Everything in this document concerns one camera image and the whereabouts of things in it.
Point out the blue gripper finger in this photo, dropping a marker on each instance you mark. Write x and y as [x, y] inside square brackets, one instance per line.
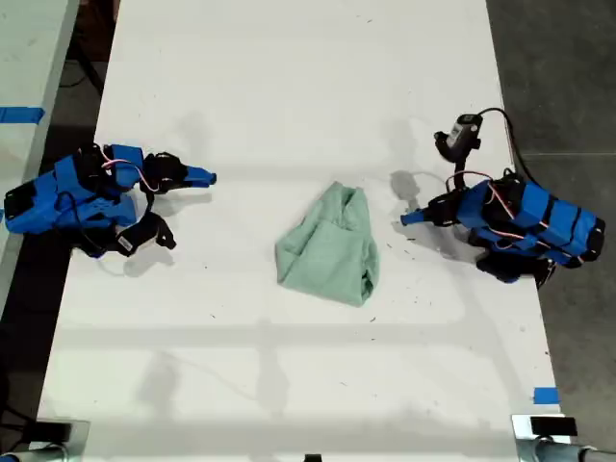
[199, 183]
[199, 173]
[418, 214]
[418, 222]

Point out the pale green T-shirt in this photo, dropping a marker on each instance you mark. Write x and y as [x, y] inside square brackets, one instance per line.
[327, 250]

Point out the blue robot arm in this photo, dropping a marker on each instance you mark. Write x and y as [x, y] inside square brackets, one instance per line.
[544, 221]
[72, 202]

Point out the long blue tape strip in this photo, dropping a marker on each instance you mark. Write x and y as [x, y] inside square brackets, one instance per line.
[19, 114]

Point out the white side table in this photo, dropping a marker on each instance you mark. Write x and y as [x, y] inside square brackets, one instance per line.
[29, 72]

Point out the short blue tape strip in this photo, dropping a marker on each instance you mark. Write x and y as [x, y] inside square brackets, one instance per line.
[546, 395]

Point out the small black clip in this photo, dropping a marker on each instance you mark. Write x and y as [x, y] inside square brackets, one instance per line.
[313, 458]

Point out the grey metal tube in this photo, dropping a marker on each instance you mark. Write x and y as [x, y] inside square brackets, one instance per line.
[29, 454]
[572, 453]

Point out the black camera stalk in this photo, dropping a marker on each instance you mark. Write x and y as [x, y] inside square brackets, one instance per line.
[148, 204]
[459, 173]

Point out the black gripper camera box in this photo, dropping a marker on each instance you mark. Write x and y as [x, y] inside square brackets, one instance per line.
[462, 135]
[142, 236]

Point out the metal table bracket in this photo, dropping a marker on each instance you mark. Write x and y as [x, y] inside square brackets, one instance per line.
[79, 440]
[521, 438]

